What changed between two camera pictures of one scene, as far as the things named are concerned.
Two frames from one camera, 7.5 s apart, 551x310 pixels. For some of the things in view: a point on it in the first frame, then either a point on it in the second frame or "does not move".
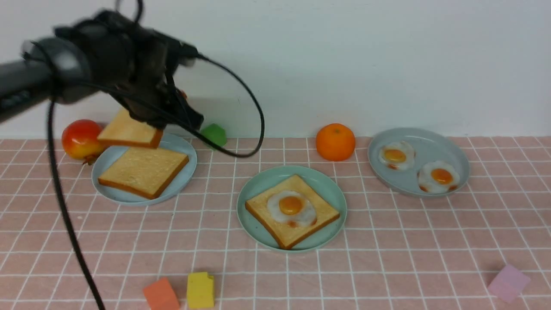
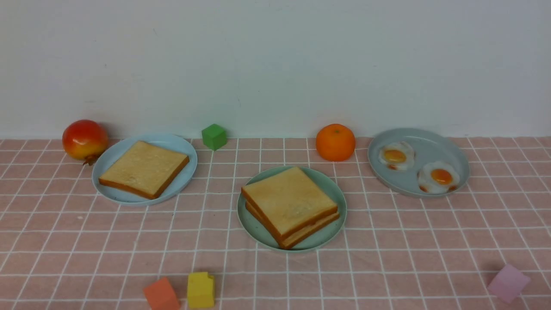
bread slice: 123,129 -> 289,200
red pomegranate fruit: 79,140 does not move
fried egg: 398,155 does not move
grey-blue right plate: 429,145 does not move
